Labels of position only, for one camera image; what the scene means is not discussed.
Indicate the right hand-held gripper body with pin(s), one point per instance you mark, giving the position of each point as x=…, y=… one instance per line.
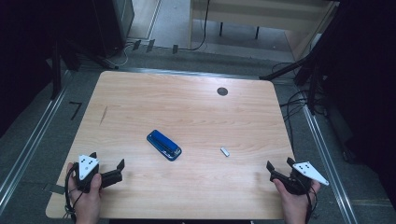
x=306, y=172

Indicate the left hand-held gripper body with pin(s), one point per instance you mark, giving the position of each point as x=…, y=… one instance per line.
x=87, y=168

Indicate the blue stapler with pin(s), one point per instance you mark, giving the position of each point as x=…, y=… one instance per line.
x=164, y=144

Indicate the silver staple strip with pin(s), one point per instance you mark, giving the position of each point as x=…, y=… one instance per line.
x=224, y=151

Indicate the person's right hand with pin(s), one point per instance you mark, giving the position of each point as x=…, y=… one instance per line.
x=295, y=205

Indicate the person's left hand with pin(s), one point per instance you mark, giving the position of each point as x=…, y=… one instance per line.
x=87, y=203

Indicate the grey tape piece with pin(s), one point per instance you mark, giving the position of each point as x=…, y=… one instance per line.
x=54, y=188

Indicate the dark round table grommet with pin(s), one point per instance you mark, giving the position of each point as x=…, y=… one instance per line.
x=222, y=91

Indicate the black metal stand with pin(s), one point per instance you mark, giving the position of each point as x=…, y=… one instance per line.
x=56, y=71

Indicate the black stand with legs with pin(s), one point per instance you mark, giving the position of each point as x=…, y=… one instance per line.
x=306, y=71

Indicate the dark cabinet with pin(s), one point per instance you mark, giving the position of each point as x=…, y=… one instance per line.
x=113, y=25

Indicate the light wooden bench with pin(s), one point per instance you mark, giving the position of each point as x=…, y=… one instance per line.
x=264, y=14

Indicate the metal floor rail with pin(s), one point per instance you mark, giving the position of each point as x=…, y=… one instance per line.
x=330, y=165
x=31, y=146

